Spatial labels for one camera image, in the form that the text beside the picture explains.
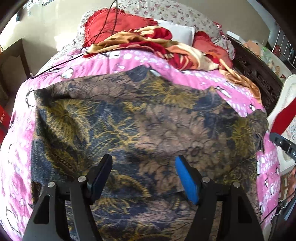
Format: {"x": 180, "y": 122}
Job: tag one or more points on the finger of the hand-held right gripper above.
{"x": 278, "y": 139}

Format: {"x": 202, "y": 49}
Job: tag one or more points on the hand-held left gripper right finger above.
{"x": 187, "y": 178}

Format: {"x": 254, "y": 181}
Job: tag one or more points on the red yellow floral blanket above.
{"x": 161, "y": 42}

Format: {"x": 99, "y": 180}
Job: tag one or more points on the dark floral patterned garment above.
{"x": 143, "y": 120}

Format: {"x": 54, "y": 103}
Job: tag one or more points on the dark carved wooden headboard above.
{"x": 256, "y": 71}

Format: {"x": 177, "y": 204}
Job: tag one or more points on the white ornate chair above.
{"x": 285, "y": 92}

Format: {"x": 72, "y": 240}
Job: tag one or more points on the brown wooden side table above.
{"x": 12, "y": 67}

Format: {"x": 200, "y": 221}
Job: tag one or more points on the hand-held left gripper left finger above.
{"x": 100, "y": 178}

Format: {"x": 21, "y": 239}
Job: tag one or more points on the red box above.
{"x": 2, "y": 120}

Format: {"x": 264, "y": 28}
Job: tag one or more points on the red frilled heart pillow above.
{"x": 115, "y": 23}
{"x": 208, "y": 45}

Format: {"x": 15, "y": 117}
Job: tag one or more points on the pink penguin blanket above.
{"x": 18, "y": 143}

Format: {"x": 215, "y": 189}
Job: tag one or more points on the white pillow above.
{"x": 179, "y": 30}

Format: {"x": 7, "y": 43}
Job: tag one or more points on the person's right forearm red sleeve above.
{"x": 284, "y": 118}

